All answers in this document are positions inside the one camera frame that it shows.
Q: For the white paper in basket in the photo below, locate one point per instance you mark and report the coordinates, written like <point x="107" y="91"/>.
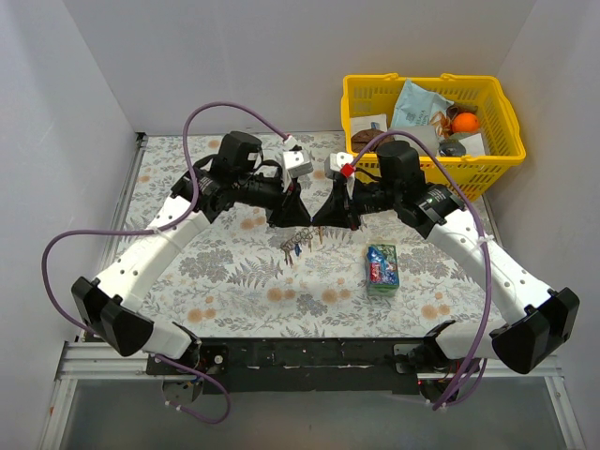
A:
<point x="374" y="121"/>

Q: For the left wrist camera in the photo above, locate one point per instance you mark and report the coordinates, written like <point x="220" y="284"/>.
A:
<point x="295" y="163"/>

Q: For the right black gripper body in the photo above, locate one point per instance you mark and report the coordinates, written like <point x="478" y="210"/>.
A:
<point x="347" y="206"/>

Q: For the yellow plastic basket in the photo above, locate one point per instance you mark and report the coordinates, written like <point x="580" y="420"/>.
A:
<point x="474" y="160"/>

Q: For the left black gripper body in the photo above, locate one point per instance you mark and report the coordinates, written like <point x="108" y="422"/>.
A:
<point x="283" y="204"/>

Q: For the light blue pouch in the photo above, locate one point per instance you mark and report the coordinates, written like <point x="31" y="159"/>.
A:
<point x="415" y="106"/>

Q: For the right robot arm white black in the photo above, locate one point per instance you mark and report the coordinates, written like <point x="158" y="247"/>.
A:
<point x="536" y="319"/>

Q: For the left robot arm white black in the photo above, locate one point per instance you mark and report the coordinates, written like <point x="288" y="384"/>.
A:
<point x="111" y="303"/>

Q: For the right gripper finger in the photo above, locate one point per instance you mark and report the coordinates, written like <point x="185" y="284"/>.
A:
<point x="339" y="202"/>
<point x="344" y="222"/>

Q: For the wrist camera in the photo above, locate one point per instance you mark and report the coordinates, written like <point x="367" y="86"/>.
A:
<point x="340" y="163"/>
<point x="295" y="163"/>

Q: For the green sponge pack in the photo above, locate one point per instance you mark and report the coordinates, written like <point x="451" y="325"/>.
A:
<point x="382" y="270"/>

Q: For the brown round item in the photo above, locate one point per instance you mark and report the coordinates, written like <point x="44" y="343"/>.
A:
<point x="361" y="138"/>

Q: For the grey box in basket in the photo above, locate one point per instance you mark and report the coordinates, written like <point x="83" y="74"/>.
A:
<point x="426" y="134"/>

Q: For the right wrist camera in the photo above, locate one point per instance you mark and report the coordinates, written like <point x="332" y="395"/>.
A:
<point x="340" y="163"/>

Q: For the floral table mat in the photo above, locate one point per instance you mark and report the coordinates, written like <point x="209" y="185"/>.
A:
<point x="231" y="281"/>

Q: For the orange fruit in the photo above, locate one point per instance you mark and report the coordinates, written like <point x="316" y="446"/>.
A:
<point x="465" y="122"/>

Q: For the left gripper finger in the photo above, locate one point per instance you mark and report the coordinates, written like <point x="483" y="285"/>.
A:
<point x="283" y="215"/>
<point x="294" y="195"/>

